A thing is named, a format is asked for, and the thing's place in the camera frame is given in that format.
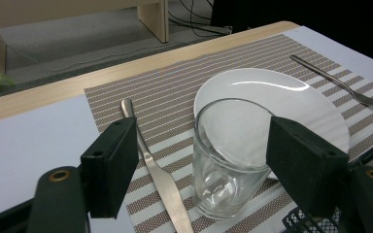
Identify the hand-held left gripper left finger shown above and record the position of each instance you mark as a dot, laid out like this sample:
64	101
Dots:
110	168

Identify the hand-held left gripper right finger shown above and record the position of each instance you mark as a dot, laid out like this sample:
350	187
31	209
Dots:
306	168

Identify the steel table knife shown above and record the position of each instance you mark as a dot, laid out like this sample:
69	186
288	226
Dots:
165	187

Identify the white round plate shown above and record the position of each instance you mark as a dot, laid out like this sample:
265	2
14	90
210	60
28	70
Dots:
298	106

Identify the clear drinking glass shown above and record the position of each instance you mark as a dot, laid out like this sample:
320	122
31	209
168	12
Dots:
223	187

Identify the steel fork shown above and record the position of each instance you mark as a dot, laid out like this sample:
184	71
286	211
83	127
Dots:
343	85

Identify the striped woven placemat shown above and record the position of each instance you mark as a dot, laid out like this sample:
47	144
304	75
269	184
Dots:
162	97

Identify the light wooden desk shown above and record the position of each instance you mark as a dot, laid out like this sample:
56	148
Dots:
61	13

